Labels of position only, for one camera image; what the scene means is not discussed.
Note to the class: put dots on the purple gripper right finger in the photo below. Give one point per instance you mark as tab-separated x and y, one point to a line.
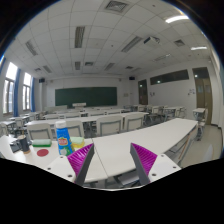
144	159

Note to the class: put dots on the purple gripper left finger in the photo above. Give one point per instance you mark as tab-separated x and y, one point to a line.
80	161

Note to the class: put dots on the blue bottle white cap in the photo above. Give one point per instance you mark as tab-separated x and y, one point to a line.
63	138

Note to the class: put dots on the white chair behind bottle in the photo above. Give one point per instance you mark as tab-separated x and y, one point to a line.
75	128

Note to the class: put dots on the white chair front right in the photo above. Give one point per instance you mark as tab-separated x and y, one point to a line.
133	122

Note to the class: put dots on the green sponge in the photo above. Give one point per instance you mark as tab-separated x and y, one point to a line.
41	143

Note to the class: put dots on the white chair front centre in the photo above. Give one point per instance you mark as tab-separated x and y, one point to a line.
109	125

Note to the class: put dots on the white chair front left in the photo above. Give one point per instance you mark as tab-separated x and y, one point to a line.
39	131

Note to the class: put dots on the dark cup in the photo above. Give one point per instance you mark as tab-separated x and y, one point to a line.
24	144

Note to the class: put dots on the green chalkboard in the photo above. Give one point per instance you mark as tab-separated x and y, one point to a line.
91	96

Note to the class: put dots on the wooden door right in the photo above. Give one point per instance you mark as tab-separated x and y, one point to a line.
204	96

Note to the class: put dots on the blue curtain left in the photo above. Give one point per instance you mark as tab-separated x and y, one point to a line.
15	93

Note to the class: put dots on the ceiling projector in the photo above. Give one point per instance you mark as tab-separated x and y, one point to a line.
152	40

